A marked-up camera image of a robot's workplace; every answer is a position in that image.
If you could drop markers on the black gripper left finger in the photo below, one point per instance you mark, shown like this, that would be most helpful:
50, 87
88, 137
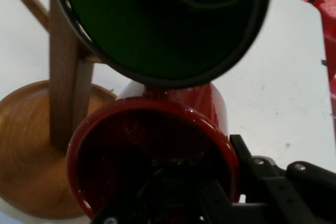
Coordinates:
168, 190

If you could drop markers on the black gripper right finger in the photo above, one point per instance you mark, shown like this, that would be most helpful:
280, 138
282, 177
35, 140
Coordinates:
275, 190

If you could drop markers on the red enamel mug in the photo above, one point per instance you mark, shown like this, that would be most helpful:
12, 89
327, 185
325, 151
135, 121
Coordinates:
126, 134

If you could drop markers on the wooden mug tree stand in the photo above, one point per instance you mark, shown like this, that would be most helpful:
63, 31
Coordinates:
26, 142

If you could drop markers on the dark green enamel mug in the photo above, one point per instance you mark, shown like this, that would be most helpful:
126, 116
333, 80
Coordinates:
162, 24

